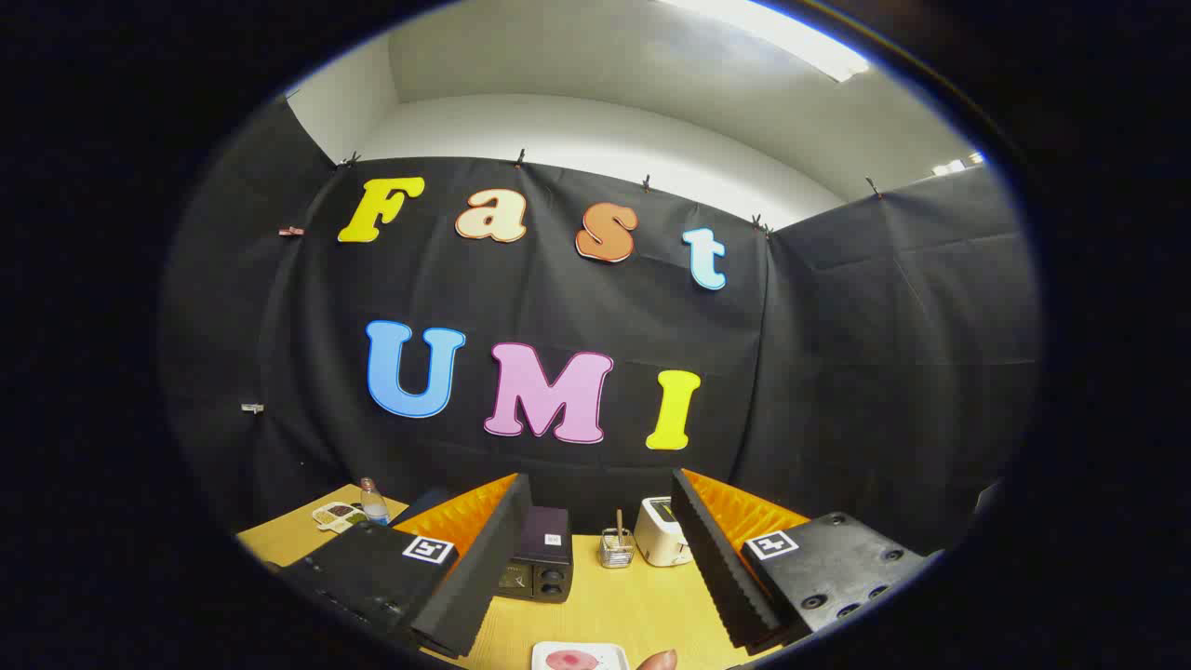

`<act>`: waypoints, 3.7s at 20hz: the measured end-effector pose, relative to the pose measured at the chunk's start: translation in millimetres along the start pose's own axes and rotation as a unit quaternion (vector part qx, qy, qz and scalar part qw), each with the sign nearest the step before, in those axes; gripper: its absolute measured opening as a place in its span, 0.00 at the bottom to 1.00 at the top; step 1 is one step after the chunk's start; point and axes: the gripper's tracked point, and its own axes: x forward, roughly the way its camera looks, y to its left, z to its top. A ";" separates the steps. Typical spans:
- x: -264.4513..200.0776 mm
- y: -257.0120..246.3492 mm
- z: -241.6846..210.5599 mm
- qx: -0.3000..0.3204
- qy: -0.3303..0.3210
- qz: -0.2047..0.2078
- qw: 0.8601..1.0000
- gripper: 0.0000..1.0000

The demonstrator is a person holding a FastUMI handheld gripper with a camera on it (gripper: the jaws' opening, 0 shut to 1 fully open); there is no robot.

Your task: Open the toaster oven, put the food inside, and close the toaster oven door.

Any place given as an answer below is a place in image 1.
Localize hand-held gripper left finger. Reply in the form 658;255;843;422
277;473;533;660

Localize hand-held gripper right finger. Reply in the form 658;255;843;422
670;468;931;652

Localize clear plastic water bottle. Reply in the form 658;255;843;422
359;477;392;527

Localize black toaster oven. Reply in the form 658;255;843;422
493;505;575;604

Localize white square plate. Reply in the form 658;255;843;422
531;641;630;670

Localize ceiling light panel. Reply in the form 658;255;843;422
651;0;871;83

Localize white pop-up toaster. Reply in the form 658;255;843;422
634;496;694;568

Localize divided snack tray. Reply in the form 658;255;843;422
312;502;368;534

